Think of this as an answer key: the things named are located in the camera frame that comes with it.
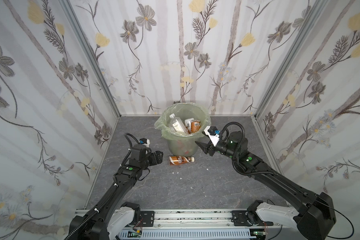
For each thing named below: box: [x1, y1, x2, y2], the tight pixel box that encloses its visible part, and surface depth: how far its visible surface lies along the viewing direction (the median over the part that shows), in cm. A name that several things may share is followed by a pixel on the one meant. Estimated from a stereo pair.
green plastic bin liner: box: [154, 102, 212, 152], surface depth 88 cm
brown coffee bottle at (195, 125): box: [191, 119, 201, 133], surface depth 88 cm
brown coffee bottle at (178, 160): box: [169, 155, 195, 166], surface depth 92 cm
